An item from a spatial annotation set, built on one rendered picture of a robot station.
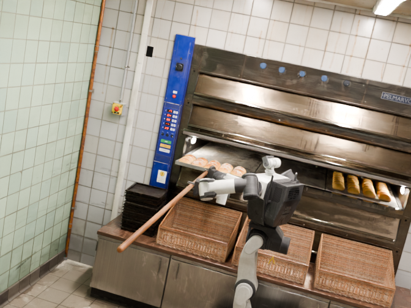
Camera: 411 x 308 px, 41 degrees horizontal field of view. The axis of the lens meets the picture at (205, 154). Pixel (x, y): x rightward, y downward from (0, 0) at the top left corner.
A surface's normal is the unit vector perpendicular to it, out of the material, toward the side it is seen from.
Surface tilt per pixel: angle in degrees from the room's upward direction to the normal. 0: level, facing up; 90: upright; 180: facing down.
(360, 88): 90
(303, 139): 70
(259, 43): 90
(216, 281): 90
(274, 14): 90
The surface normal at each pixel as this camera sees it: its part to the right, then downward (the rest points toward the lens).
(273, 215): -0.67, 0.04
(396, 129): -0.15, -0.18
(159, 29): -0.23, 0.17
